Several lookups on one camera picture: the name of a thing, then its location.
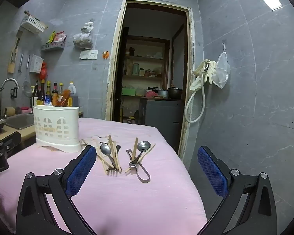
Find white wall box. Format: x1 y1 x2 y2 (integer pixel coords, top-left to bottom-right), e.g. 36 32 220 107
29 54 44 74

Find white wall socket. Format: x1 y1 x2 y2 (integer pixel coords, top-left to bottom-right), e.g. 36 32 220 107
79 50 99 60

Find red plastic bag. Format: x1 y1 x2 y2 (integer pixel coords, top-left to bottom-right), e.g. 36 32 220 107
40 62 48 81

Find wooden shelf cabinet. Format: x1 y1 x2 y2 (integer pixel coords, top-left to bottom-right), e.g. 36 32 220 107
122 35 171 126

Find steel sink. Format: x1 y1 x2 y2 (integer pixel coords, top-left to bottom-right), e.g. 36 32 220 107
4 113 36 131

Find white wall basket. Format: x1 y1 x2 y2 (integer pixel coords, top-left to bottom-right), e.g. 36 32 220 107
20 15 49 34

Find dark sauce bottle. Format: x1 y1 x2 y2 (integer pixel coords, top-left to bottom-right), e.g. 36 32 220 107
37 79 46 106
31 81 39 107

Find white mesh bag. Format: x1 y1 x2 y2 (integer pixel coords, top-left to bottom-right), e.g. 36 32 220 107
211 43 230 89

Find yellow cap sauce bottle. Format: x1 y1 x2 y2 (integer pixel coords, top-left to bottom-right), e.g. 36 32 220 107
44 81 52 106

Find wooden door frame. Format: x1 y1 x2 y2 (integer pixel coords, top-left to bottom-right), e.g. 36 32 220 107
105 0 196 164

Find hanging wire strainer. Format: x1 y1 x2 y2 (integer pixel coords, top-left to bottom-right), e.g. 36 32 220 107
23 80 35 98

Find metal faucet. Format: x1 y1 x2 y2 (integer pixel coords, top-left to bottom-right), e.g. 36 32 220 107
0 78 20 118

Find white hose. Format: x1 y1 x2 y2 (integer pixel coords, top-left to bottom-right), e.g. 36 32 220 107
184 60 210 124

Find pink table cloth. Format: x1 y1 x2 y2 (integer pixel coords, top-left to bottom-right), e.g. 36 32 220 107
0 117 208 235

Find dark cooking pot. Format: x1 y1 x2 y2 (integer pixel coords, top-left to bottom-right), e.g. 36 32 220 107
167 85 183 100

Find white plastic utensil holder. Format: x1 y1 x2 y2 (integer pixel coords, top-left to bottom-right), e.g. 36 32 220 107
33 105 82 153

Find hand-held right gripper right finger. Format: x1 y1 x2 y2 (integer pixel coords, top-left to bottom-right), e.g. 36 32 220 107
197 146 277 235

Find red snack packet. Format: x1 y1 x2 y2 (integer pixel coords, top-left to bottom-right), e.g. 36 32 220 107
54 31 67 42

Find cream rubber gloves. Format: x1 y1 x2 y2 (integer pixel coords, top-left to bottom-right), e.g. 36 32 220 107
190 59 218 91

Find clear hanging plastic bag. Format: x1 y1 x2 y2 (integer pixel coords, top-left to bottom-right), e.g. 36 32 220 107
73 21 94 50

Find red cap sauce bottle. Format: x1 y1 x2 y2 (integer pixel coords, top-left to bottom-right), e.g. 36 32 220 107
51 82 59 106

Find square ceiling light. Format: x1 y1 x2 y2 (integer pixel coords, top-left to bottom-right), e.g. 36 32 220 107
262 0 284 11

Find grey low cabinet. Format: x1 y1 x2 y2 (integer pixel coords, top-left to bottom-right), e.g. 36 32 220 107
139 97 185 153

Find kitchen knife on wooden holder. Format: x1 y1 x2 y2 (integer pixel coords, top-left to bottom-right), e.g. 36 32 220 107
7 31 22 74

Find grey wall shelf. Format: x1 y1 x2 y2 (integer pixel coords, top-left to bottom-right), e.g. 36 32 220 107
41 41 65 52

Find metal spoon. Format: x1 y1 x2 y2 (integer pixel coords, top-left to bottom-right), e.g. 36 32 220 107
129 141 151 167
100 143 116 170

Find green box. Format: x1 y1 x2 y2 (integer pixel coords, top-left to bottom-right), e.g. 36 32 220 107
121 87 137 96

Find large oil jug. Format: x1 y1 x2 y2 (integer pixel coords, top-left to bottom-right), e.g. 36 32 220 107
68 81 79 107

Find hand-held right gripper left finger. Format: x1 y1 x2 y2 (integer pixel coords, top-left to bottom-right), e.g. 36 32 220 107
16 145 97 235

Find metal fork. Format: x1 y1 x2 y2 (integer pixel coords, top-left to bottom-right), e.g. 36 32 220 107
106 145 122 176

